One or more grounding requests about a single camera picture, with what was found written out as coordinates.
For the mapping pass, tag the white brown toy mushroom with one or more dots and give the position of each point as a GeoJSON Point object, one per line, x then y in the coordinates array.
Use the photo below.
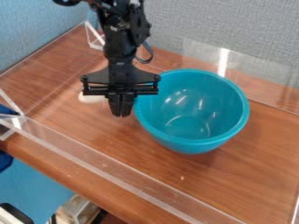
{"type": "Point", "coordinates": [89, 99]}

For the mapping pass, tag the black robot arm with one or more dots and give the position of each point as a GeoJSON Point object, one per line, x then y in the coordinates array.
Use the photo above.
{"type": "Point", "coordinates": [124, 25]}

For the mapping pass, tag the black white device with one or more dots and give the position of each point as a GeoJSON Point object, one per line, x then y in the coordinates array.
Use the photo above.
{"type": "Point", "coordinates": [12, 216]}

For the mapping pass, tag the blue plastic bowl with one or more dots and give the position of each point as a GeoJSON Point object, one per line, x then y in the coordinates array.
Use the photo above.
{"type": "Point", "coordinates": [199, 111]}

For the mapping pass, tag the clear acrylic left bracket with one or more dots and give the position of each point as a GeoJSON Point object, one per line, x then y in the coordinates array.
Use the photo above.
{"type": "Point", "coordinates": [11, 121]}

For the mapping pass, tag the clear acrylic front barrier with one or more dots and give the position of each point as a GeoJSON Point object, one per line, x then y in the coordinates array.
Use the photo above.
{"type": "Point", "coordinates": [173, 201]}

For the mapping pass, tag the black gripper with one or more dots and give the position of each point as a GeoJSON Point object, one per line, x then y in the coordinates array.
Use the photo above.
{"type": "Point", "coordinates": [120, 79]}

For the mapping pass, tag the metal table leg frame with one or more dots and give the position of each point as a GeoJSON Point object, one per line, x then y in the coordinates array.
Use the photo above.
{"type": "Point", "coordinates": [76, 211]}

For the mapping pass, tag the blue cloth object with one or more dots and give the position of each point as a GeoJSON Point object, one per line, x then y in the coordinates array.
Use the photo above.
{"type": "Point", "coordinates": [5, 158]}

